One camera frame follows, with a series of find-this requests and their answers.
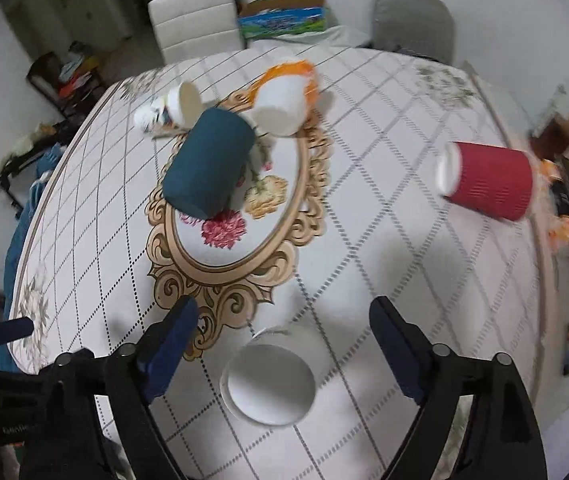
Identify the red ribbed paper cup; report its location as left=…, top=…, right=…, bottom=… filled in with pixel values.
left=436, top=141, right=536, bottom=222

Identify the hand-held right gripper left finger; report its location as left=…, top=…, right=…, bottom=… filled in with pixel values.
left=19, top=296, right=200, bottom=480

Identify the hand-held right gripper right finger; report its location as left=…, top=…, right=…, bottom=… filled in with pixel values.
left=369, top=296, right=549, bottom=480

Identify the teal paper cup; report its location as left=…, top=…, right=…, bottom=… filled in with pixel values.
left=161, top=108, right=256, bottom=222

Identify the white and orange paper cup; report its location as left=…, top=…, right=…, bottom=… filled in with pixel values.
left=251, top=59, right=322, bottom=138

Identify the white printed paper cup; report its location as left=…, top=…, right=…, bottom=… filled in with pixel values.
left=133, top=81, right=204, bottom=136

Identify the dark wooden shelf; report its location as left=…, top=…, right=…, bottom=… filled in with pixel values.
left=26, top=41, right=111, bottom=122

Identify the white padded chair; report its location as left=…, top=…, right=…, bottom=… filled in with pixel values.
left=147, top=0, right=246, bottom=67

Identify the plain white paper cup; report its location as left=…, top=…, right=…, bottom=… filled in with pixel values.
left=219, top=326, right=318, bottom=427

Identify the grey padded chair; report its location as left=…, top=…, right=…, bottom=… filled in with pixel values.
left=371, top=0, right=457, bottom=66

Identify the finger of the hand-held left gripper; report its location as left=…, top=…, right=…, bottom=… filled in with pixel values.
left=0, top=316, right=35, bottom=347

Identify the blue cloth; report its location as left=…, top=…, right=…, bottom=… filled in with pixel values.
left=0, top=144, right=68, bottom=373

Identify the cardboard box with colourful print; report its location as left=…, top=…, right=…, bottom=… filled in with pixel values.
left=236, top=0, right=331, bottom=41

